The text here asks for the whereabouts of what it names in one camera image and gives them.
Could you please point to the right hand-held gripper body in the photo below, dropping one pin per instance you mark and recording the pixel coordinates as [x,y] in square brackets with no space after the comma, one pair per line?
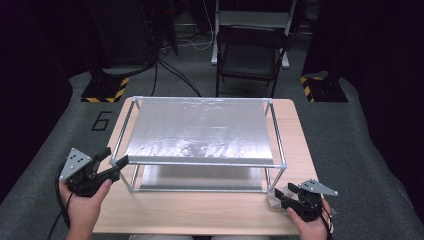
[308,203]

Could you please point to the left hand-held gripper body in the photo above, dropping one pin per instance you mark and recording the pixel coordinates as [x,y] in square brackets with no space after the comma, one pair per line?
[81,180]

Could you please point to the two-tier silver metal shelf rack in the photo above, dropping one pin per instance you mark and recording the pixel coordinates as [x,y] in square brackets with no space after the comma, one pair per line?
[200,133]

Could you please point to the person's right hand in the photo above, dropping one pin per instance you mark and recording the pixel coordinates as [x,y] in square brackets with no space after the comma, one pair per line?
[313,230]

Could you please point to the person's left hand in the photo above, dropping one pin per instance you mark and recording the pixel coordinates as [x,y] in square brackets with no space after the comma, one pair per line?
[83,216]

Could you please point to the grey tape strip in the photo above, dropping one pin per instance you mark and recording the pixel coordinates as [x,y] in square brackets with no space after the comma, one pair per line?
[334,210]

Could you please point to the black yellow-striped stand base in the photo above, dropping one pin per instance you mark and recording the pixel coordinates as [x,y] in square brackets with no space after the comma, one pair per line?
[325,90]
[105,90]

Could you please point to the person's light trousers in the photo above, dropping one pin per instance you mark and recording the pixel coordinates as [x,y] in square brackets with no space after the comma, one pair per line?
[200,238]

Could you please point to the dark cabinet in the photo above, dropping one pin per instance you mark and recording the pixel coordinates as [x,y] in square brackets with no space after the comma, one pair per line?
[123,30]

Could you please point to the black folding chair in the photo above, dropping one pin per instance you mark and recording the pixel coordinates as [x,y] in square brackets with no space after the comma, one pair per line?
[250,53]

